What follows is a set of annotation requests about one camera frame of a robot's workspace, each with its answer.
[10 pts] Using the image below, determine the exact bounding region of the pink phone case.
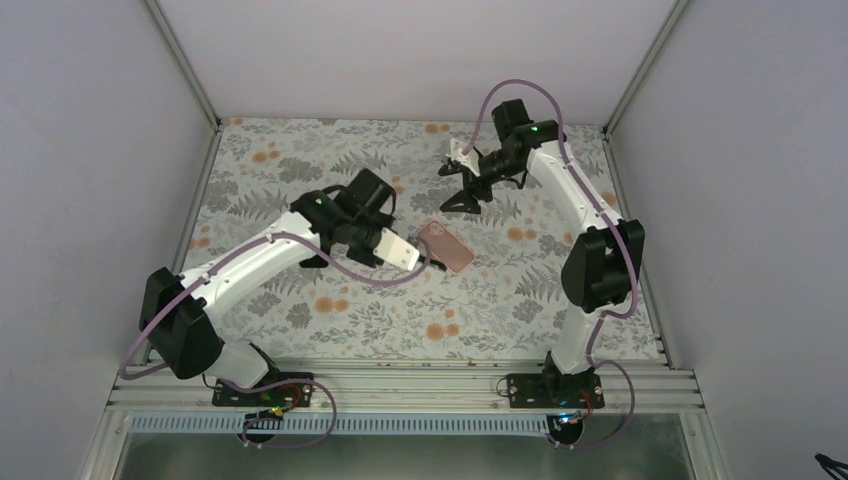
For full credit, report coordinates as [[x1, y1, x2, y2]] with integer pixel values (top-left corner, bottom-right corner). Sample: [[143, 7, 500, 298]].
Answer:
[[416, 220, 476, 275]]

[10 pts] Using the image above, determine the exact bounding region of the black phone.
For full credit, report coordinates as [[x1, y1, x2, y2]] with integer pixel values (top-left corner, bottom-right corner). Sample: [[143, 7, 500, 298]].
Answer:
[[299, 255, 329, 269]]

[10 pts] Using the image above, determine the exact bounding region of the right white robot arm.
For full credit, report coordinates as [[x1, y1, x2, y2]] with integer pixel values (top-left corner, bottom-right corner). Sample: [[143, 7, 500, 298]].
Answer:
[[438, 99, 645, 394]]

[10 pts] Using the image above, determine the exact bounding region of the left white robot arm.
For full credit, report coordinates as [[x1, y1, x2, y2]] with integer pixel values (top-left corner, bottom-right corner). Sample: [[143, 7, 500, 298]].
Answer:
[[127, 169, 432, 392]]

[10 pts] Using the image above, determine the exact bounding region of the floral patterned mat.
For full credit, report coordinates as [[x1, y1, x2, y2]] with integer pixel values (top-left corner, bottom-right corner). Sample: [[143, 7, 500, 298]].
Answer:
[[150, 117, 665, 362]]

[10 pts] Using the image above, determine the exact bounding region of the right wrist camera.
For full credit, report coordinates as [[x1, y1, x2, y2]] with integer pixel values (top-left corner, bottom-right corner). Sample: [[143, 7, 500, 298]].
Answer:
[[447, 138, 482, 177]]

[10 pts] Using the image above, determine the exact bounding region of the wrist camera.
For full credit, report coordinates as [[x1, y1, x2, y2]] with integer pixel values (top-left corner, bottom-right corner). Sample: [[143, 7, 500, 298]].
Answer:
[[447, 138, 482, 177], [373, 228, 421, 272]]

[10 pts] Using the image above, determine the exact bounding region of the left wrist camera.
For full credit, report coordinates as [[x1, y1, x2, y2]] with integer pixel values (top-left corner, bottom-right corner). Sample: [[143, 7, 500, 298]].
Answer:
[[373, 228, 421, 272]]

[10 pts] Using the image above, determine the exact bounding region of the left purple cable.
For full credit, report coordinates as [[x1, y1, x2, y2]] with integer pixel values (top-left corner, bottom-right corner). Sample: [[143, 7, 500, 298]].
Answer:
[[117, 233, 432, 450]]

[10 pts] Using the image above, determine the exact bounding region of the purple cable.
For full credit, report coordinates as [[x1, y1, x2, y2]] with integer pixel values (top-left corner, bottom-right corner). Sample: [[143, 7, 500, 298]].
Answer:
[[117, 233, 432, 450], [462, 78, 641, 451]]

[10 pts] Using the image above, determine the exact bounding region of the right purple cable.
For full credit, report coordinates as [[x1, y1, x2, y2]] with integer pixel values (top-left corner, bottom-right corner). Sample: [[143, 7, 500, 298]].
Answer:
[[462, 78, 641, 451]]

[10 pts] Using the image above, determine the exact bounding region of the right aluminium corner post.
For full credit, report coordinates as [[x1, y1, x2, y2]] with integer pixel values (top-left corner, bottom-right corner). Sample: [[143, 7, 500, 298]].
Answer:
[[603, 0, 690, 137]]

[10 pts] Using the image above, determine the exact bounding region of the aluminium corner post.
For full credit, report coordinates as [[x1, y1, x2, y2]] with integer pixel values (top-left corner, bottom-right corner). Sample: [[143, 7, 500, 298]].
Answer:
[[603, 0, 690, 137], [143, 0, 221, 129]]

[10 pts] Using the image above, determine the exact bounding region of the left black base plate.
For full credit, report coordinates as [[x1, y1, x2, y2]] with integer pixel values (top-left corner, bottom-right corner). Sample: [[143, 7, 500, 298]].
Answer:
[[211, 372, 314, 409]]

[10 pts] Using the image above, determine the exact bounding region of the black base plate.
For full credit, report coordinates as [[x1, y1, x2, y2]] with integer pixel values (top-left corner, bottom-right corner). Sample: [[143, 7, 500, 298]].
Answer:
[[505, 370, 605, 409], [211, 372, 314, 409]]

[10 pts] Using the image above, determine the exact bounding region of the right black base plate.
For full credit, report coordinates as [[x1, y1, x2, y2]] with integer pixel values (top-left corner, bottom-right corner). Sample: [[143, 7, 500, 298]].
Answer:
[[505, 370, 605, 409]]

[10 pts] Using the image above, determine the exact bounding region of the left aluminium corner post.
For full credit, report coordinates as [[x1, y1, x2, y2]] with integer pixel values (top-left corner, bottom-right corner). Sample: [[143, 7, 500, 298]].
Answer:
[[143, 0, 221, 129]]

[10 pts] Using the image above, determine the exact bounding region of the aluminium front rail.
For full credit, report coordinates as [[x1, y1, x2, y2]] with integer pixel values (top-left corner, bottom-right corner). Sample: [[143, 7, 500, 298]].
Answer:
[[107, 360, 705, 414]]

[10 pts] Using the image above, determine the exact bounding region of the white slotted cable duct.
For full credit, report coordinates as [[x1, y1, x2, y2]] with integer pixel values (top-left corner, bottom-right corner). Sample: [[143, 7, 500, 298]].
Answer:
[[128, 412, 551, 437]]

